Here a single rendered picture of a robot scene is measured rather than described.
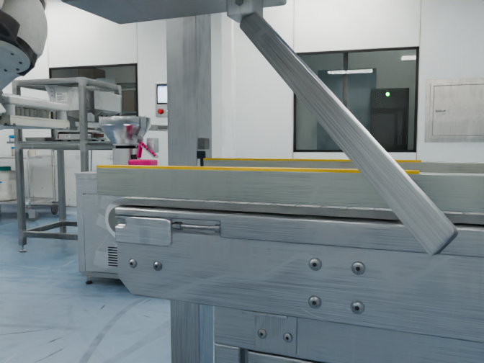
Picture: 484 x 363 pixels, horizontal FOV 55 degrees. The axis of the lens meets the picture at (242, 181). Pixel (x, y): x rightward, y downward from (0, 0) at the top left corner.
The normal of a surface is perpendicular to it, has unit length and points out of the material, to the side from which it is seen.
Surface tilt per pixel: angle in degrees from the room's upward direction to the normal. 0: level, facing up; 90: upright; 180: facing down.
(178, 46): 90
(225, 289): 90
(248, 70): 90
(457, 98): 90
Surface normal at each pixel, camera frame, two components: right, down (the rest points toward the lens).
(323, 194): -0.36, 0.07
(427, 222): -0.82, 0.00
